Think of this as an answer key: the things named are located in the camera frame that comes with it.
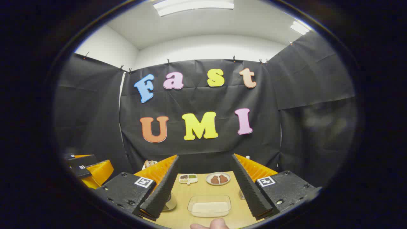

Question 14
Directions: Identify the white divided bean dish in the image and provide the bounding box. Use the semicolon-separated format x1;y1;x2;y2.
179;174;198;185

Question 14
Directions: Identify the dark grey rice cooker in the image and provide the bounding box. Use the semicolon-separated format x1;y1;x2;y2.
162;192;177;212

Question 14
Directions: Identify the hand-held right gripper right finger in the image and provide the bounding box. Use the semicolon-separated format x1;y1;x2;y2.
231;154;321;220

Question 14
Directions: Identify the white round plate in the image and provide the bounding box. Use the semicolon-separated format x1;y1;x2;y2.
206;172;231;186

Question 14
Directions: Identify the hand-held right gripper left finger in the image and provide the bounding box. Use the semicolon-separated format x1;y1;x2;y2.
92;155;179;221

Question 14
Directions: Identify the ceiling light panel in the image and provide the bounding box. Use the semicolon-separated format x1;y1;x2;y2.
290;21;310;35

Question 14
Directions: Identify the clear plastic box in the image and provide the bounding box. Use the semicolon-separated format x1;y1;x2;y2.
187;195;231;218

